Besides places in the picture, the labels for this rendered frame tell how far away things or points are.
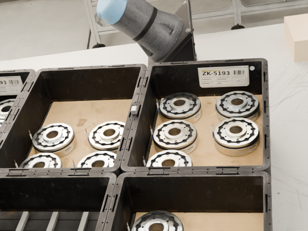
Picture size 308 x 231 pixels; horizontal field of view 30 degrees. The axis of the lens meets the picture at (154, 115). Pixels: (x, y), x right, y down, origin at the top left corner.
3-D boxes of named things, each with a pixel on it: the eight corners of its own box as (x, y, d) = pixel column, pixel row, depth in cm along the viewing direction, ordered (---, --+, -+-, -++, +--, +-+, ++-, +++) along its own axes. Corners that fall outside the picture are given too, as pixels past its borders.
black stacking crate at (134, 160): (155, 101, 153) (148, 65, 147) (268, 97, 148) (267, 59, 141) (129, 211, 123) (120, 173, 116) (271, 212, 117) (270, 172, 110)
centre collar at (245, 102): (228, 97, 142) (228, 95, 141) (248, 97, 140) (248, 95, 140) (226, 109, 138) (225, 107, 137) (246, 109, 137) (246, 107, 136)
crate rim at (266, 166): (149, 70, 148) (147, 63, 146) (267, 65, 142) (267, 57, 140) (120, 180, 117) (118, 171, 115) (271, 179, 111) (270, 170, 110)
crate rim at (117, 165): (39, 75, 154) (37, 68, 152) (149, 70, 148) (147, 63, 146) (-15, 181, 123) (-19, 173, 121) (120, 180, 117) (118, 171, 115)
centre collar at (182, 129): (166, 126, 136) (165, 124, 136) (186, 126, 135) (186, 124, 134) (162, 140, 132) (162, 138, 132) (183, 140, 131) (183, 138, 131)
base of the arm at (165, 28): (152, 45, 182) (127, 28, 179) (182, 10, 175) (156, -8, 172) (152, 70, 170) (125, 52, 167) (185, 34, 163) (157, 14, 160)
